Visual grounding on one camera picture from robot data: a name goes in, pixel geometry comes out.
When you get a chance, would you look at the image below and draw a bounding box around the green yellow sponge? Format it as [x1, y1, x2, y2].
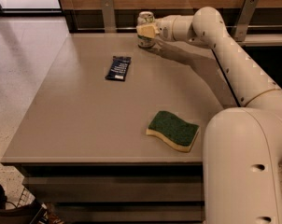
[146, 111, 200, 152]

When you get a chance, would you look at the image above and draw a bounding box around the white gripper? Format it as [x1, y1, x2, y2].
[136, 15, 180, 42]

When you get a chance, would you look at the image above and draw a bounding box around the grey metal bracket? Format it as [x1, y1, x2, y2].
[231, 0, 259, 42]
[100, 0, 116, 33]

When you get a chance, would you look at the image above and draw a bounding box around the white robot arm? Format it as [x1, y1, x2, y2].
[136, 7, 282, 224]

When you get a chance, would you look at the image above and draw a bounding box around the wire basket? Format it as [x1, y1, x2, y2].
[8, 188, 35, 207]

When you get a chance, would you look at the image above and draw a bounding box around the grey drawer cabinet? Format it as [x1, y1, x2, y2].
[2, 34, 222, 223]

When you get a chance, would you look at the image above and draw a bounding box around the right grey metal bracket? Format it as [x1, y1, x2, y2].
[231, 0, 259, 42]

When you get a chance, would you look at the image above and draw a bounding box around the left grey metal bracket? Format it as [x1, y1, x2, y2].
[100, 0, 116, 33]

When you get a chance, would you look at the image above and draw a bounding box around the white green 7up can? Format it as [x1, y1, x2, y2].
[137, 11, 155, 49]

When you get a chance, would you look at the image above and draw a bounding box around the dark blue snack bar wrapper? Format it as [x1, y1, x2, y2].
[105, 56, 131, 81]

